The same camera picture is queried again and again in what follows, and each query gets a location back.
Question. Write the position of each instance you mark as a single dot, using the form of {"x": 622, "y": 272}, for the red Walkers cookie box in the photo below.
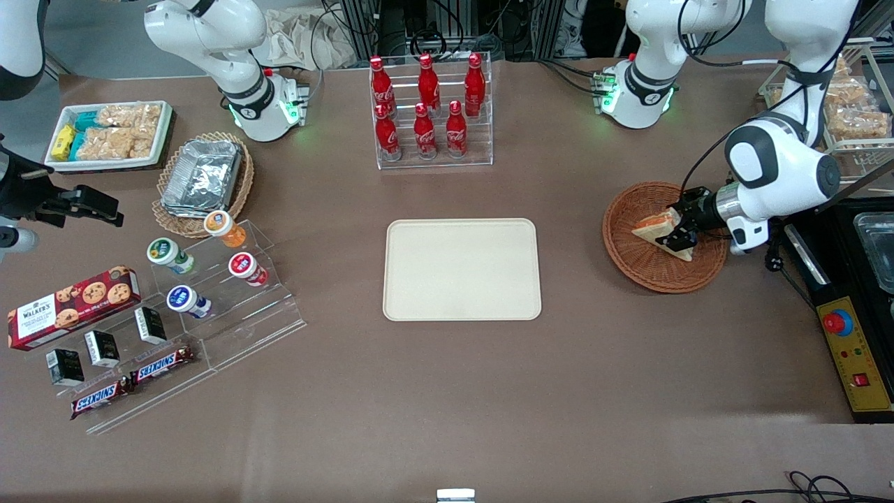
{"x": 70, "y": 307}

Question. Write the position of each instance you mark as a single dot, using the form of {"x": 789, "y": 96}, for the Snickers chocolate bar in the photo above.
{"x": 100, "y": 398}
{"x": 162, "y": 365}

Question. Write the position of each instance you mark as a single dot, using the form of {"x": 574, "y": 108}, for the clear acrylic cup stand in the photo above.
{"x": 265, "y": 328}

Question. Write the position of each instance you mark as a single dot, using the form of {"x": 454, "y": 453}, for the brown round wicker basket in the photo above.
{"x": 642, "y": 269}

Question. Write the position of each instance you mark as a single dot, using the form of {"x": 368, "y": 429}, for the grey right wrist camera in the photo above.
{"x": 17, "y": 239}

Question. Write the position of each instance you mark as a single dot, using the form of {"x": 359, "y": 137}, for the green lid yogurt cup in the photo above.
{"x": 167, "y": 253}

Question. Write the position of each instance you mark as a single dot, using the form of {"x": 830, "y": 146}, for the yellow snack packet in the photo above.
{"x": 63, "y": 142}

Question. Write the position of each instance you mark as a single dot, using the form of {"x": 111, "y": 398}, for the orange lid yogurt cup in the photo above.
{"x": 223, "y": 227}

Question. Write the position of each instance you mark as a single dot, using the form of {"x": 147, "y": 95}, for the light oval wicker basket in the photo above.
{"x": 241, "y": 188}

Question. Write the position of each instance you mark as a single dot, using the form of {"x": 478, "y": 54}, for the clear metal-rimmed container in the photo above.
{"x": 876, "y": 251}

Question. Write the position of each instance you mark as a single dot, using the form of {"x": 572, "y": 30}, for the triangular sandwich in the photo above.
{"x": 653, "y": 227}

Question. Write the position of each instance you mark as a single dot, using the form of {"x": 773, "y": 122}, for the silver metal bracket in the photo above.
{"x": 455, "y": 497}

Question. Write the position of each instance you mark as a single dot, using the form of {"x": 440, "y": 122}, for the red lid yogurt cup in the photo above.
{"x": 246, "y": 267}

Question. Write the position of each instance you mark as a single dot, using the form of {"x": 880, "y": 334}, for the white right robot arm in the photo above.
{"x": 209, "y": 35}

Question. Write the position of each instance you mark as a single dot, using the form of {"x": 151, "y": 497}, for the silver foil container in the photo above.
{"x": 202, "y": 178}

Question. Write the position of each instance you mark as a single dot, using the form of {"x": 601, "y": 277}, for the clear rice cracker pack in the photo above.
{"x": 129, "y": 115}
{"x": 115, "y": 143}

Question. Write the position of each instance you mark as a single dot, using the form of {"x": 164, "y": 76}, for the blue lid yogurt cup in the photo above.
{"x": 185, "y": 300}

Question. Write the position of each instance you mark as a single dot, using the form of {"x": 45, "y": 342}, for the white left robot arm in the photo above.
{"x": 782, "y": 168}

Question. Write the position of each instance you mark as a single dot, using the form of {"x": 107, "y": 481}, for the clear acrylic bottle rack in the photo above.
{"x": 482, "y": 150}

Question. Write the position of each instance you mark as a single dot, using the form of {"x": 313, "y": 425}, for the white rectangular snack tray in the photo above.
{"x": 165, "y": 133}

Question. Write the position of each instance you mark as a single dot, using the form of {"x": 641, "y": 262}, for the beige rectangular tray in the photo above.
{"x": 461, "y": 272}

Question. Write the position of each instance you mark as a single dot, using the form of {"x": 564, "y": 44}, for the clear acrylic snack stand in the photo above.
{"x": 150, "y": 402}

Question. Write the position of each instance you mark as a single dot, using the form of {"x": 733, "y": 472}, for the red cola bottle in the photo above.
{"x": 387, "y": 136}
{"x": 475, "y": 87}
{"x": 456, "y": 133}
{"x": 424, "y": 136}
{"x": 380, "y": 87}
{"x": 428, "y": 87}

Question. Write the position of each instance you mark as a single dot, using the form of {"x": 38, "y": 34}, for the clear bagged snack pack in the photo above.
{"x": 851, "y": 91}
{"x": 860, "y": 124}
{"x": 843, "y": 66}

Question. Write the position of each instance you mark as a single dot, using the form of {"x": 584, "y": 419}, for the aluminium equipment frame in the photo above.
{"x": 391, "y": 28}

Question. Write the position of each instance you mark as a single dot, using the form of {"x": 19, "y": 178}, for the yellow emergency stop box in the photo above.
{"x": 862, "y": 349}

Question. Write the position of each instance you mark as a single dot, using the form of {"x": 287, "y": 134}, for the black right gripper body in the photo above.
{"x": 29, "y": 196}

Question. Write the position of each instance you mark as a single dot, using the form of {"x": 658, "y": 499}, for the teal snack packet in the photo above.
{"x": 76, "y": 145}
{"x": 86, "y": 120}

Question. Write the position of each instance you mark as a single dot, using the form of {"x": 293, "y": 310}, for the small black box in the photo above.
{"x": 102, "y": 349}
{"x": 151, "y": 325}
{"x": 65, "y": 367}

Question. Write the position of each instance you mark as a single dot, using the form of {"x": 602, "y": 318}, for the black countertop appliance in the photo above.
{"x": 841, "y": 279}

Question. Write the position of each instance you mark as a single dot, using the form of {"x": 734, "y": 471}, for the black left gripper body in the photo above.
{"x": 699, "y": 204}

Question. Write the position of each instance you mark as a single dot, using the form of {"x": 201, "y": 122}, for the beige crumpled cloth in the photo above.
{"x": 293, "y": 38}

